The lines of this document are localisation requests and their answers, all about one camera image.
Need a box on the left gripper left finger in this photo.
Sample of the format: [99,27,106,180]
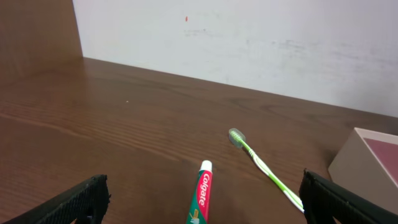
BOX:
[4,174,111,224]

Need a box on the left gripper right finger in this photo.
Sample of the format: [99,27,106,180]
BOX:
[299,169,397,224]

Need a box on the green white toothbrush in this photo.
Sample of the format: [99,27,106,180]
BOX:
[228,128,304,213]

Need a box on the red green toothpaste tube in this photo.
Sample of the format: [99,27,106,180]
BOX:
[185,160,213,224]

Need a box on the white cardboard box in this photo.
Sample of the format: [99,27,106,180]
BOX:
[328,128,397,214]

